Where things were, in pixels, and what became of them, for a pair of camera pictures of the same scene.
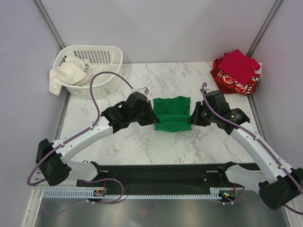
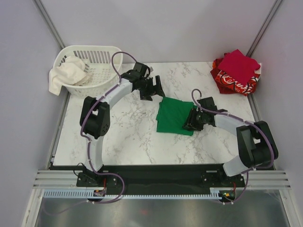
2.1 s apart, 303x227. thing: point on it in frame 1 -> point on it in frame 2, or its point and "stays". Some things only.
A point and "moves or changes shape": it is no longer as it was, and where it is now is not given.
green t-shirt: (173, 113) moves or changes shape
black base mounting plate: (159, 176) stays
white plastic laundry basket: (96, 58) stays
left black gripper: (151, 118) -> (156, 89)
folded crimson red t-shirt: (239, 66) stays
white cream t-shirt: (72, 72) stays
